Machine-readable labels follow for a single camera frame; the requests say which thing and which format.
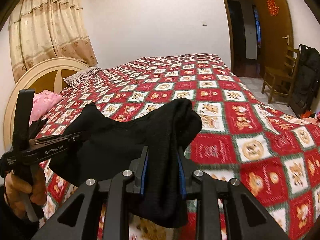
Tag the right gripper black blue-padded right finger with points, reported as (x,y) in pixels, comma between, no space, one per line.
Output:
(187,167)

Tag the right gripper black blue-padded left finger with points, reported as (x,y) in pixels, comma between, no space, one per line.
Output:
(138,167)

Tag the black pants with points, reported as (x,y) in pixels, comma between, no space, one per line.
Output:
(109,146)

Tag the person's left hand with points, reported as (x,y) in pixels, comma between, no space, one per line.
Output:
(15,185)

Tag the pink pillow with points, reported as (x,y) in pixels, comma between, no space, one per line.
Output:
(42,103)

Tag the cream round headboard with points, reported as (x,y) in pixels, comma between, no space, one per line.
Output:
(46,75)

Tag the striped pillow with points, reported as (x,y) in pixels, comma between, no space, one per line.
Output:
(81,76)

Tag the red christmas patchwork bedspread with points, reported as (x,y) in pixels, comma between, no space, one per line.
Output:
(275,155)

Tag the beige patterned curtain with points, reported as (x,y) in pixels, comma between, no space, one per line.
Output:
(46,29)

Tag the wooden chair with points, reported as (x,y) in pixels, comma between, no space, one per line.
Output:
(281,80)

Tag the black backpack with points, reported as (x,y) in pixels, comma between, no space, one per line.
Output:
(306,85)

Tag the brown wooden door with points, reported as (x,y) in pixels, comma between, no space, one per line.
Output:
(276,34)

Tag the red door decoration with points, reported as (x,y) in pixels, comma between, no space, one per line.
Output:
(273,9)

